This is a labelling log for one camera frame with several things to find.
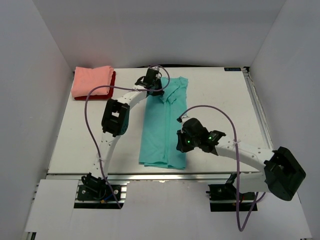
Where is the teal t-shirt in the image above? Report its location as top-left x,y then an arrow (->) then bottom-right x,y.
138,76 -> 188,170

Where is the folded pink t-shirt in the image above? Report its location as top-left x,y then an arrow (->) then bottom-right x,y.
71,65 -> 115,99

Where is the aluminium front rail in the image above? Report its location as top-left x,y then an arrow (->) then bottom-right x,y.
47,171 -> 285,182

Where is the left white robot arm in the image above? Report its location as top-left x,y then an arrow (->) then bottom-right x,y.
84,65 -> 171,182

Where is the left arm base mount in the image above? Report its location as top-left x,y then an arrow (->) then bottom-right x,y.
73,173 -> 125,210

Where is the folded red t-shirt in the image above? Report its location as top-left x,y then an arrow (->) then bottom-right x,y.
74,71 -> 116,101

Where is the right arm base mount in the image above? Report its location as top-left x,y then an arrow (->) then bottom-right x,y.
206,173 -> 255,213

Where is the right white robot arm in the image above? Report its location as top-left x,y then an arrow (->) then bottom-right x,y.
176,118 -> 306,201

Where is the black strip behind table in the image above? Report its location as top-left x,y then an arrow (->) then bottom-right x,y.
134,64 -> 242,70

